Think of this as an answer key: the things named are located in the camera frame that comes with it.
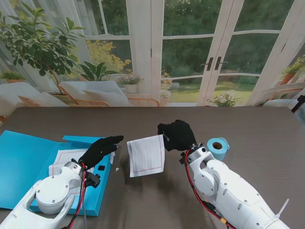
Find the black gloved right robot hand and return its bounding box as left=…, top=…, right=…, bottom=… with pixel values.
left=157, top=119, right=197, bottom=152

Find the black stand equipment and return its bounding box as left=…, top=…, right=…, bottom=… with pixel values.
left=292, top=94, right=305, bottom=117

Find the blue label roll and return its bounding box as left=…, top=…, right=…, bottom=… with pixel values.
left=206, top=137, right=231, bottom=161

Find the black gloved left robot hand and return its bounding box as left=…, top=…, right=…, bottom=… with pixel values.
left=78, top=135, right=124, bottom=170

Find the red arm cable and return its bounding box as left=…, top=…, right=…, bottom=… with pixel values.
left=69, top=163, right=88, bottom=229
left=185, top=151, right=234, bottom=229

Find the red left arm cable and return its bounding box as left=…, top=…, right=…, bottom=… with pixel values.
left=69, top=163, right=88, bottom=229

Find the printed garden window backdrop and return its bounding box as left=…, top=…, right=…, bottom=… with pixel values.
left=0, top=0, right=305, bottom=109

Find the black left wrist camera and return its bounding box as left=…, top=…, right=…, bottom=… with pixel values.
left=85, top=171, right=101, bottom=189

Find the white zip tie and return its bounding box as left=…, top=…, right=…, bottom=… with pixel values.
left=277, top=198, right=290, bottom=219

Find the blue file box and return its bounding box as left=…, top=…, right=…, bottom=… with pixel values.
left=0, top=130, right=117, bottom=217

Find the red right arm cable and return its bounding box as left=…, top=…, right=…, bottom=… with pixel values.
left=185, top=151, right=234, bottom=229

